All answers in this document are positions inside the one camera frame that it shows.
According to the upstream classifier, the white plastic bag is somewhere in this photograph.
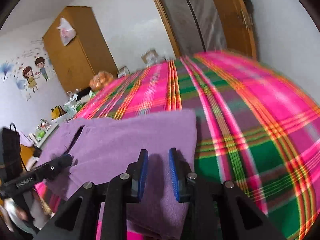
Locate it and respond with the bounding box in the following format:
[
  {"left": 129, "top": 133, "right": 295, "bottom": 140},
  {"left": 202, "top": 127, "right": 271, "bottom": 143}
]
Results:
[{"left": 56, "top": 17, "right": 77, "bottom": 47}]

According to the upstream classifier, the yellow bag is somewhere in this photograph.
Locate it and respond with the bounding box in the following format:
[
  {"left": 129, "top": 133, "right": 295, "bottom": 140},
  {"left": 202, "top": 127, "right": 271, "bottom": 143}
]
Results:
[{"left": 51, "top": 105, "right": 67, "bottom": 120}]

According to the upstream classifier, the black cloth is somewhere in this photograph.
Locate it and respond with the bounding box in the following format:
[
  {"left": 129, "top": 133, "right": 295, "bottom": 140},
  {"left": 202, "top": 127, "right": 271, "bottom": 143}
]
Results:
[{"left": 76, "top": 87, "right": 92, "bottom": 100}]

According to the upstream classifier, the wooden door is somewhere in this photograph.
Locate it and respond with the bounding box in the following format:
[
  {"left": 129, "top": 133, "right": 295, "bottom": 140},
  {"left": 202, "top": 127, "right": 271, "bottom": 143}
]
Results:
[{"left": 205, "top": 0, "right": 258, "bottom": 60}]

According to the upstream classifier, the grey drawer cabinet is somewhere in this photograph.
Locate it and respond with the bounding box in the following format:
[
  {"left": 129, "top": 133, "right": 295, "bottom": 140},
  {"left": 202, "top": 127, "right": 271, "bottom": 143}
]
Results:
[{"left": 26, "top": 124, "right": 60, "bottom": 150}]

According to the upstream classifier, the white carton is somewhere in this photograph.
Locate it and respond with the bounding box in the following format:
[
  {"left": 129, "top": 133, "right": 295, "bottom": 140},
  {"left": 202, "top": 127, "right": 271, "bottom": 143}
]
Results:
[{"left": 51, "top": 112, "right": 69, "bottom": 125}]

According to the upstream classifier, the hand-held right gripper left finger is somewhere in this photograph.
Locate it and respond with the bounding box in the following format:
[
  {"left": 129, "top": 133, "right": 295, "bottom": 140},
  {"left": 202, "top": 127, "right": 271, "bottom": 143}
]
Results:
[{"left": 32, "top": 149, "right": 149, "bottom": 240}]

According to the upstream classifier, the small white box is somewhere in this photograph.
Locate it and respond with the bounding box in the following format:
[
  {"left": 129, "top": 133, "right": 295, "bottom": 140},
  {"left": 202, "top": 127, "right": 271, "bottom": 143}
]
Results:
[{"left": 117, "top": 66, "right": 130, "bottom": 78}]

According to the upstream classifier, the person's left hand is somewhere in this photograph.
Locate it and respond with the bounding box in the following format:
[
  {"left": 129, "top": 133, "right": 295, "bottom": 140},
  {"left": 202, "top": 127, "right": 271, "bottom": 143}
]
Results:
[{"left": 0, "top": 196, "right": 43, "bottom": 233}]

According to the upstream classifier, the light purple cloth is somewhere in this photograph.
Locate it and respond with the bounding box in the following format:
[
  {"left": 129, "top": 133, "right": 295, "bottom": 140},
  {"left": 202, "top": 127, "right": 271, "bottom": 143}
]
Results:
[{"left": 19, "top": 132, "right": 34, "bottom": 147}]

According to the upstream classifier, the wooden door frame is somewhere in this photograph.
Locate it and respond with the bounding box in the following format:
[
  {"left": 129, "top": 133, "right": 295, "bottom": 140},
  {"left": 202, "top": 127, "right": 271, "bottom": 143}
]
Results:
[{"left": 144, "top": 0, "right": 182, "bottom": 58}]

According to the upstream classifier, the dark hanging garment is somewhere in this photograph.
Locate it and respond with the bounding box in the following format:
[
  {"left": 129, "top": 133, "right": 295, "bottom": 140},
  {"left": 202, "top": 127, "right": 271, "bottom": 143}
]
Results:
[{"left": 235, "top": 0, "right": 254, "bottom": 25}]

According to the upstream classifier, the open cardboard box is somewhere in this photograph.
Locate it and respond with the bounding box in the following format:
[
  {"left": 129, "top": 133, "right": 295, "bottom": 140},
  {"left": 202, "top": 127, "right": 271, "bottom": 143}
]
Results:
[{"left": 140, "top": 50, "right": 160, "bottom": 65}]

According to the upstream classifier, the wooden headboard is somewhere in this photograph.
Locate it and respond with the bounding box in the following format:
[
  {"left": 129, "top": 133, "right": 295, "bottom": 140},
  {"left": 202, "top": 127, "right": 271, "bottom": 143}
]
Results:
[{"left": 19, "top": 144, "right": 38, "bottom": 170}]

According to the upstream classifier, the pink green plaid bed sheet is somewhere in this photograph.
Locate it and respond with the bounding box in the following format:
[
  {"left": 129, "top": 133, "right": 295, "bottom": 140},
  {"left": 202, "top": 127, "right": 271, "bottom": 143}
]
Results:
[{"left": 34, "top": 51, "right": 320, "bottom": 240}]

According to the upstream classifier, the purple fleece sweater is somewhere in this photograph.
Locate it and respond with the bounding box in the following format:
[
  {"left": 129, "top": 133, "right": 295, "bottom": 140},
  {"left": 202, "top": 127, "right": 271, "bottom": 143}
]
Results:
[{"left": 32, "top": 109, "right": 198, "bottom": 240}]

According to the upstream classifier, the bag of oranges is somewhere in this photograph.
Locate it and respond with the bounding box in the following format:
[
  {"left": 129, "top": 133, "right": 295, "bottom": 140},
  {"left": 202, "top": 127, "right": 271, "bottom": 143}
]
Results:
[{"left": 89, "top": 71, "right": 114, "bottom": 90}]

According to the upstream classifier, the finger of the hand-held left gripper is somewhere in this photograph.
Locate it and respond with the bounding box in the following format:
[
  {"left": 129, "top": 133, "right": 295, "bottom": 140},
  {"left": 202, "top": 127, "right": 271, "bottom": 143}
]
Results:
[{"left": 37, "top": 154, "right": 75, "bottom": 181}]

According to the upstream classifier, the clear plastic zip curtain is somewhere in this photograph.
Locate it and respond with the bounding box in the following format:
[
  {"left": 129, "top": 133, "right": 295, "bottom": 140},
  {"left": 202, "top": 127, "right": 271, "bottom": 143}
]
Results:
[{"left": 152, "top": 0, "right": 228, "bottom": 57}]

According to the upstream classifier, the wooden wardrobe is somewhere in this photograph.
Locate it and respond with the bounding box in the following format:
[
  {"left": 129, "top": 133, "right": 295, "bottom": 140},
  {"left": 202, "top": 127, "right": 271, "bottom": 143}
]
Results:
[{"left": 43, "top": 6, "right": 118, "bottom": 94}]

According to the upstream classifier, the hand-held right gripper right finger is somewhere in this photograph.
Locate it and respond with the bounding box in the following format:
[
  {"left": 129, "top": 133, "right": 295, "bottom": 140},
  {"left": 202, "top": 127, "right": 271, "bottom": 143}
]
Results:
[{"left": 168, "top": 148, "right": 287, "bottom": 240}]

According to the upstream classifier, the cartoon wall sticker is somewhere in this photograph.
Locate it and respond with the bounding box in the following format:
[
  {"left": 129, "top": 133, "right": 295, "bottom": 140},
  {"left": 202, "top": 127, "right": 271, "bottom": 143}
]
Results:
[{"left": 0, "top": 39, "right": 57, "bottom": 102}]

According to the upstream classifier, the green white box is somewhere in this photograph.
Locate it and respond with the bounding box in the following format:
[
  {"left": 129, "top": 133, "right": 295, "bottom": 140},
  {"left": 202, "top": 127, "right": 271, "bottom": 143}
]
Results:
[{"left": 64, "top": 99, "right": 80, "bottom": 114}]

